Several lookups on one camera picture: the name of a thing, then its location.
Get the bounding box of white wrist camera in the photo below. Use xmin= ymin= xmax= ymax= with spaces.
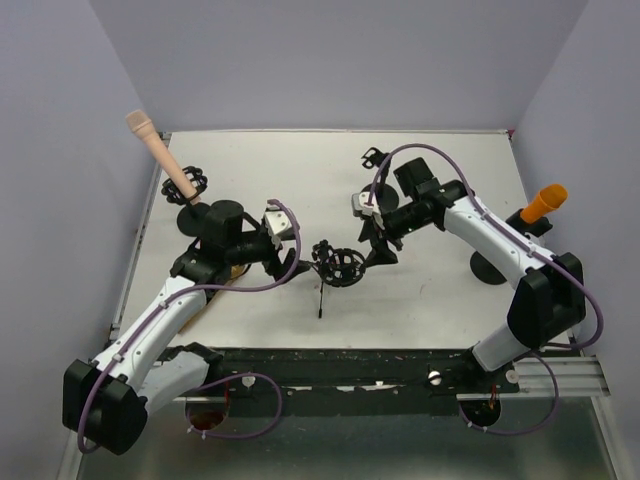
xmin=351 ymin=191 xmax=381 ymax=218
xmin=263 ymin=209 xmax=295 ymax=249

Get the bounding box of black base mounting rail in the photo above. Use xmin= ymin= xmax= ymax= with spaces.
xmin=164 ymin=344 xmax=521 ymax=419

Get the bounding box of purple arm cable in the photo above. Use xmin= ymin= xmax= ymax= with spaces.
xmin=367 ymin=143 xmax=605 ymax=435
xmin=77 ymin=198 xmax=302 ymax=454

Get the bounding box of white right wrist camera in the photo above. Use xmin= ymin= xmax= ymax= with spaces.
xmin=351 ymin=191 xmax=381 ymax=218

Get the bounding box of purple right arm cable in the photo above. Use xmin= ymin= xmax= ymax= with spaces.
xmin=367 ymin=143 xmax=605 ymax=435

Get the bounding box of pink beige microphone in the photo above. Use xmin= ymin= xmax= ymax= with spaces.
xmin=125 ymin=110 xmax=195 ymax=197

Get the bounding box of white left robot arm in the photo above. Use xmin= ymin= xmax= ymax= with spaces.
xmin=62 ymin=199 xmax=303 ymax=455

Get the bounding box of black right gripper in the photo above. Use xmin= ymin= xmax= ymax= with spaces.
xmin=358 ymin=199 xmax=431 ymax=268

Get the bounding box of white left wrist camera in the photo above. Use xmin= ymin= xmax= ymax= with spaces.
xmin=263 ymin=209 xmax=295 ymax=249

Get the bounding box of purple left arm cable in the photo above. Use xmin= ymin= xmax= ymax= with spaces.
xmin=77 ymin=198 xmax=302 ymax=454

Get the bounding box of black round-base shock-mount stand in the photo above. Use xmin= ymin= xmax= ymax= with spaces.
xmin=161 ymin=166 xmax=209 ymax=237

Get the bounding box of black round-base clip stand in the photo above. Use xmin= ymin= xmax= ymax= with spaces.
xmin=361 ymin=147 xmax=399 ymax=212

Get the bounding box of orange microphone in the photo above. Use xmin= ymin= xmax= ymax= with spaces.
xmin=520 ymin=184 xmax=568 ymax=224

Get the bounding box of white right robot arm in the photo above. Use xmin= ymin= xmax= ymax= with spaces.
xmin=351 ymin=158 xmax=586 ymax=392

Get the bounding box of black tripod microphone stand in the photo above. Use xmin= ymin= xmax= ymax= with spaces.
xmin=312 ymin=240 xmax=366 ymax=319

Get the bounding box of black round-base orange-mic stand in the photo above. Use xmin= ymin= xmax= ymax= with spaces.
xmin=468 ymin=211 xmax=552 ymax=289

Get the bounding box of gold microphone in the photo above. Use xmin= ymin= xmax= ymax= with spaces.
xmin=179 ymin=264 xmax=251 ymax=334

